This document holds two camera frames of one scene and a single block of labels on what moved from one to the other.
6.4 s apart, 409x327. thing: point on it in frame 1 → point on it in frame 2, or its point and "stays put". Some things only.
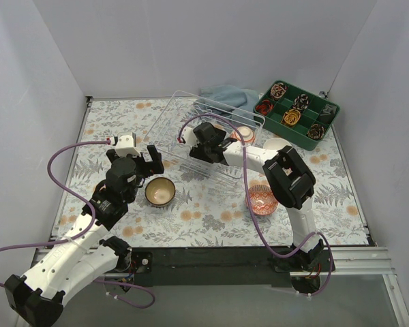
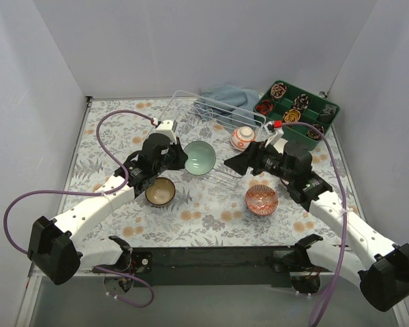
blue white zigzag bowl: (263, 200) stays put
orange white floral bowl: (247, 133) stays put
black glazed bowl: (159, 191) stays put
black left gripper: (136, 161) → (174, 157)
